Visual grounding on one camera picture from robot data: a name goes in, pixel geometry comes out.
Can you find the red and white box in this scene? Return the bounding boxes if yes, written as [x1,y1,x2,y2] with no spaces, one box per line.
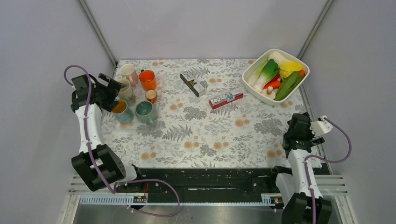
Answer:
[208,88,244,109]

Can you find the floral beige mug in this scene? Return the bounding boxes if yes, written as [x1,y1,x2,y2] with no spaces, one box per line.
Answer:
[117,79,136,107]

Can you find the black and white box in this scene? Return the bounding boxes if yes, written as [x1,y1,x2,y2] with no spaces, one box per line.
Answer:
[180,70,206,97]

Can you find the small orange cup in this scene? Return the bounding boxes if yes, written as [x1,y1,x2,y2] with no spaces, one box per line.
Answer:
[145,90,158,104]

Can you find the orange enamel mug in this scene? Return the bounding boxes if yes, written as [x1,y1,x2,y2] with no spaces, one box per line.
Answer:
[139,70,157,91]

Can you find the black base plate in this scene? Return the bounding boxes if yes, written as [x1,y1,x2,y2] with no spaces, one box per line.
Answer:
[84,167,331,205]

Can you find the green leek toy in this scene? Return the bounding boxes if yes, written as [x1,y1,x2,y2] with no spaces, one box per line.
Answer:
[253,59,279,92]

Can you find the floral tablecloth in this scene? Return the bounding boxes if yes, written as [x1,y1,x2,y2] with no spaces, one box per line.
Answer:
[102,59,306,168]

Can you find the red carrot toy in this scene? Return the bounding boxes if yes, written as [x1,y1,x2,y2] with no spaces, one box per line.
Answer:
[263,80,281,89]

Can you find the green ceramic mug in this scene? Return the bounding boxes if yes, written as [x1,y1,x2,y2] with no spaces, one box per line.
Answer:
[135,101,158,125]

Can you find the green cucumber toy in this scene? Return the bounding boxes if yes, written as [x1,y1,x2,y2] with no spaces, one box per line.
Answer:
[275,71,305,101]

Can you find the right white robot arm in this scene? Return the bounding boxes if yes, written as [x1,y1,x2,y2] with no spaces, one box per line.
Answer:
[268,112,333,224]

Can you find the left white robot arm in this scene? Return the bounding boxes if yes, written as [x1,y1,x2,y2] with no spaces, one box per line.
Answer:
[71,73,145,192]

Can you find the pink mug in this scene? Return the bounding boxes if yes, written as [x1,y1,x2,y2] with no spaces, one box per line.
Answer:
[120,64,139,86]

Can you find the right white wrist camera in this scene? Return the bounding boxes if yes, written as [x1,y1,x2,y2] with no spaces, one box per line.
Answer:
[310,115,333,137]

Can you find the blue tape roll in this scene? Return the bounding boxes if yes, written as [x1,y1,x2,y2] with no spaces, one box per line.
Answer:
[111,99,134,125]

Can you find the white vegetable tray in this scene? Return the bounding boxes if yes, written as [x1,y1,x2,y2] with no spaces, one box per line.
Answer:
[242,49,310,105]

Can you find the napa cabbage toy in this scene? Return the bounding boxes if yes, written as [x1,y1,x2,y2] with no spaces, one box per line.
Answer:
[268,51,287,65]

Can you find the mushroom toy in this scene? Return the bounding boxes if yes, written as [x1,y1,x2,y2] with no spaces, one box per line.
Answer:
[261,86,276,100]

